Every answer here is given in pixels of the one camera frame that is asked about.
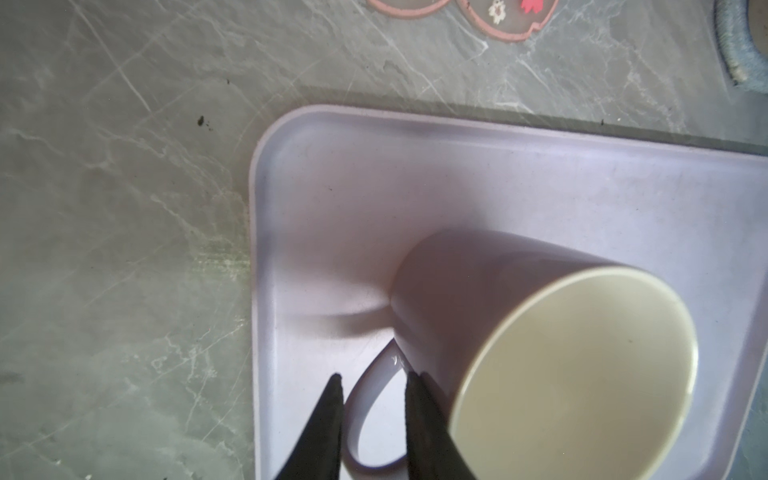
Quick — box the pink flower coaster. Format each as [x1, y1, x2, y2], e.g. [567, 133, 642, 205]
[367, 0, 559, 43]

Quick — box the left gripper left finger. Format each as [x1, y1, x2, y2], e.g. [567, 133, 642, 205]
[276, 373, 344, 480]

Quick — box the lavender silicone tray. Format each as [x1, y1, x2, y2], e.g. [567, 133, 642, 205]
[248, 105, 767, 479]

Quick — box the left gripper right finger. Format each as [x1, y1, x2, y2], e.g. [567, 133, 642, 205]
[405, 372, 474, 480]

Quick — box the blue woven round coaster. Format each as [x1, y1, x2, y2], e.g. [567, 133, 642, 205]
[713, 0, 767, 94]

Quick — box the white cup lavender outside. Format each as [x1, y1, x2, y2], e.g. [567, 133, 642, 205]
[342, 229, 698, 479]

